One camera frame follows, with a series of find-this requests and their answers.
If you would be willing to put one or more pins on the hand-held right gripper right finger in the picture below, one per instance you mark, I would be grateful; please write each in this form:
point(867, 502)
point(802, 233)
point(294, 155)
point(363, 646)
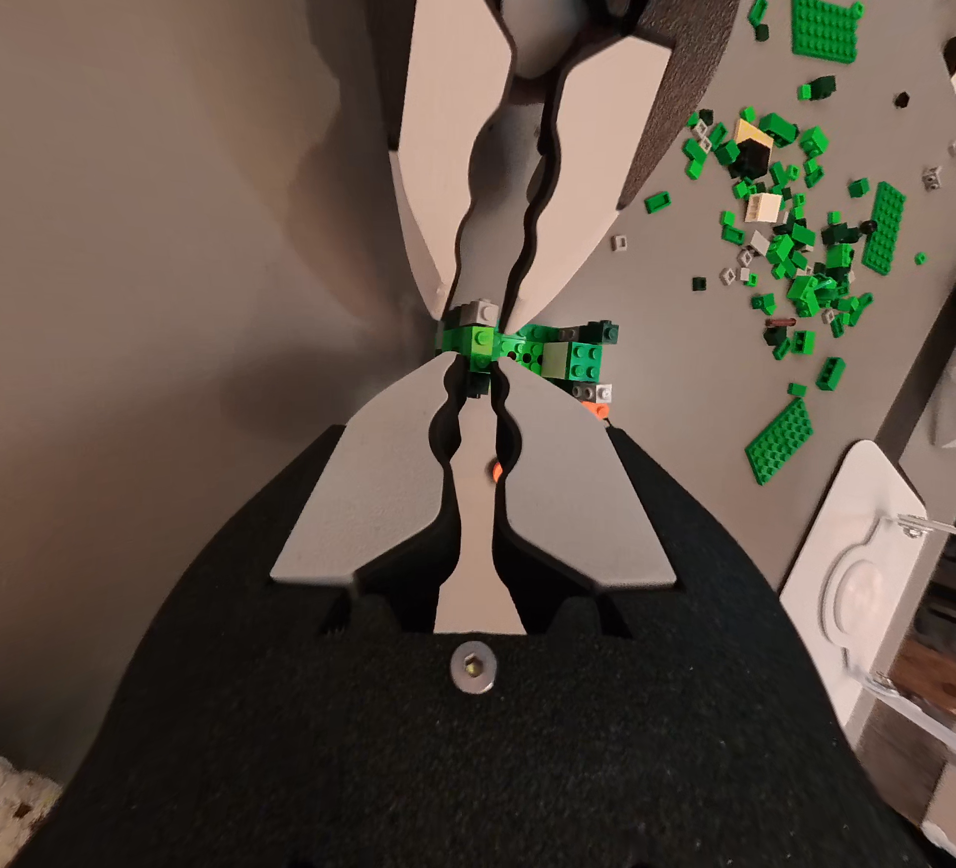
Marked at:
point(582, 495)

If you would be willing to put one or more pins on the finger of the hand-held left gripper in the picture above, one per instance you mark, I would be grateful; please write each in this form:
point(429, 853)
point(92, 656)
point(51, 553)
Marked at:
point(597, 136)
point(441, 99)

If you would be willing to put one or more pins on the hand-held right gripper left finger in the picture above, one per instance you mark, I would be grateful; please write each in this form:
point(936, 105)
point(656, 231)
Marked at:
point(366, 495)

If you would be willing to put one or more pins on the green lego build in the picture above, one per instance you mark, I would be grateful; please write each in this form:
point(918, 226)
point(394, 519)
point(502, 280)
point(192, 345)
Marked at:
point(575, 357)

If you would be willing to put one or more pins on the narrow green lego plate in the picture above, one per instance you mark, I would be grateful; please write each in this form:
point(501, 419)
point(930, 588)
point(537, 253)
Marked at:
point(657, 202)

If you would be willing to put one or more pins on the tan lego tile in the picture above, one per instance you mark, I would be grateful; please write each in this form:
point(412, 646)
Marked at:
point(749, 131)

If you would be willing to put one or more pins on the black lego tile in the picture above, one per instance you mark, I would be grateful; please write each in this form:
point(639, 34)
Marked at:
point(754, 157)

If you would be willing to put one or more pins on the white lego brick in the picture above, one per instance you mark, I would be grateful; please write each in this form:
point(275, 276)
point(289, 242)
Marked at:
point(763, 208)

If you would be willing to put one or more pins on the pile of green lego pieces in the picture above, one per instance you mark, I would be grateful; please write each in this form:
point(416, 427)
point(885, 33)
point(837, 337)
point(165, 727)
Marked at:
point(803, 286)

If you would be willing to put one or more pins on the long green lego plate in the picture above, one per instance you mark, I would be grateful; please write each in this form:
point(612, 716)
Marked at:
point(885, 230)

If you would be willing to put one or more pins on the orange brick separator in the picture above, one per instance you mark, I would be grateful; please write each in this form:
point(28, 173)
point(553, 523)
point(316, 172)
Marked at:
point(596, 411)

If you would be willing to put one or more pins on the clear acrylic holder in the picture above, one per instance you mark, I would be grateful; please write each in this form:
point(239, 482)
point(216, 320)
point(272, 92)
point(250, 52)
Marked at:
point(907, 526)

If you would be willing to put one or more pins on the cream knit cardigan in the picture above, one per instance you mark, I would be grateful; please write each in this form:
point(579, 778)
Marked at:
point(22, 808)

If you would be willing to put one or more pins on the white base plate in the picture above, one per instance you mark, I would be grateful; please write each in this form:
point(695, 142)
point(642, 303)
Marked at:
point(821, 547)

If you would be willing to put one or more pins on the grey lego bracket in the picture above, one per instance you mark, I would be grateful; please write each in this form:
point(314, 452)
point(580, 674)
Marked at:
point(932, 178)

